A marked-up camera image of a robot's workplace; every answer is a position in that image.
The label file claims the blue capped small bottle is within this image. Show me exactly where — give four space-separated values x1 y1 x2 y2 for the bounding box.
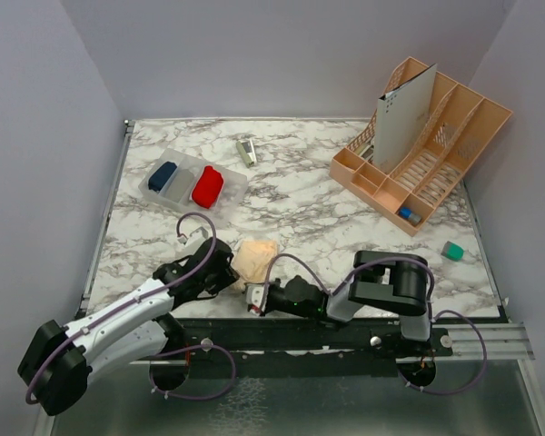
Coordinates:
398 207 422 226

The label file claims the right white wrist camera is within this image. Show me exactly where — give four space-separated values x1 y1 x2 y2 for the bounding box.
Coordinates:
245 283 265 316

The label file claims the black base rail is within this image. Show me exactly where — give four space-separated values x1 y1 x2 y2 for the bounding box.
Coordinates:
139 318 452 379

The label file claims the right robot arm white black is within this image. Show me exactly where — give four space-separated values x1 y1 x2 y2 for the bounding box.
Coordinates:
246 251 434 355

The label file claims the red boxer underwear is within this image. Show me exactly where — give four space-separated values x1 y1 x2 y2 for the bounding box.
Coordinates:
191 165 224 209

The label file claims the peach desk organizer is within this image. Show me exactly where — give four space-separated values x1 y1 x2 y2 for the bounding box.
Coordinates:
330 57 512 235

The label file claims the aluminium frame rail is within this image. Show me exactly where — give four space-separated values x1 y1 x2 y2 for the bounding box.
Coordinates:
38 118 540 435

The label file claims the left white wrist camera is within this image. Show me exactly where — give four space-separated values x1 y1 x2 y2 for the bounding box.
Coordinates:
177 226 212 247

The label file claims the green grey eraser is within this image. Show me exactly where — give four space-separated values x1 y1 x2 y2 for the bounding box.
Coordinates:
441 241 464 262

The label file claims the grey rolled underwear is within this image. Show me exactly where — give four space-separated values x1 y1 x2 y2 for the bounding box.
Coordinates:
165 169 196 204

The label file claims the white folder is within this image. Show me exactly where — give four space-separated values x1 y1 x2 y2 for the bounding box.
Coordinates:
372 64 438 173

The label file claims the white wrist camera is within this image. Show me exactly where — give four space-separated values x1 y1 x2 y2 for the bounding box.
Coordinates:
245 283 265 316
177 226 212 247

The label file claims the navy rolled underwear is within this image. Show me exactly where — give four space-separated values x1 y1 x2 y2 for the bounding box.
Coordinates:
147 162 177 193

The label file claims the clear plastic storage box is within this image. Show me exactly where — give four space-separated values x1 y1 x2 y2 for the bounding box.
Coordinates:
139 149 248 223

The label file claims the beige underwear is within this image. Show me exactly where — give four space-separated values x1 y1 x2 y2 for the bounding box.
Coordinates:
231 240 278 293

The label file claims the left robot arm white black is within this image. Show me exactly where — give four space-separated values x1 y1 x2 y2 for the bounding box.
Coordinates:
17 239 238 416

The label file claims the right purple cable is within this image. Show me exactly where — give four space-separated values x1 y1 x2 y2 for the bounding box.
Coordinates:
263 253 490 396

